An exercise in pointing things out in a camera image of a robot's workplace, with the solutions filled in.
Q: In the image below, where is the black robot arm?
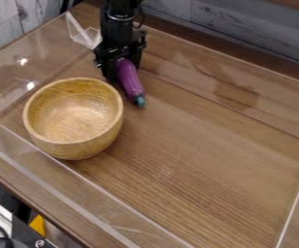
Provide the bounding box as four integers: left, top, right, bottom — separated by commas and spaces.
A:
94, 0, 149, 83

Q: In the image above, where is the black metal base plate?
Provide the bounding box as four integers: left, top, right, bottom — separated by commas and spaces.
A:
11, 215, 78, 248

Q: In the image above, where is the brown wooden bowl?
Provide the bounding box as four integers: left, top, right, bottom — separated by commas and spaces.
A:
22, 77, 123, 160

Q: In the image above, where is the purple toy eggplant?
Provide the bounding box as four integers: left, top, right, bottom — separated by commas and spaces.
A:
117, 59, 147, 108

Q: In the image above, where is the yellow sticker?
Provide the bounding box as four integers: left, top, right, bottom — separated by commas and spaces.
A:
30, 215, 47, 236

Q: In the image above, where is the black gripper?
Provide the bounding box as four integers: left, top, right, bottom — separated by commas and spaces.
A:
94, 29, 149, 83

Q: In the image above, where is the clear acrylic tray wall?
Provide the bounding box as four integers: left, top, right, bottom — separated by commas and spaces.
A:
0, 6, 299, 248

